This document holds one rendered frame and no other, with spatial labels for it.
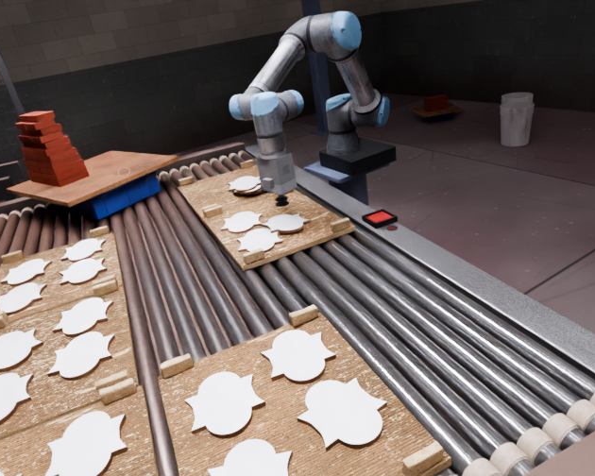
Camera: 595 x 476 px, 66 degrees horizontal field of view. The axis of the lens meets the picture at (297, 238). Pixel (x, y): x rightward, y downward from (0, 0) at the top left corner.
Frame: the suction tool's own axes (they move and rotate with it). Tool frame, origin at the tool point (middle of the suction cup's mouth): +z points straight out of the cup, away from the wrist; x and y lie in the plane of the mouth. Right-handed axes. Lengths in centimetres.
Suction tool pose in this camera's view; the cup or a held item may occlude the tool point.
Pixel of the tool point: (281, 203)
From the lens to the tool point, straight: 135.9
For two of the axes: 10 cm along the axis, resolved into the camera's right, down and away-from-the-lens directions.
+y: 7.2, 2.1, -6.6
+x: 6.8, -4.2, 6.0
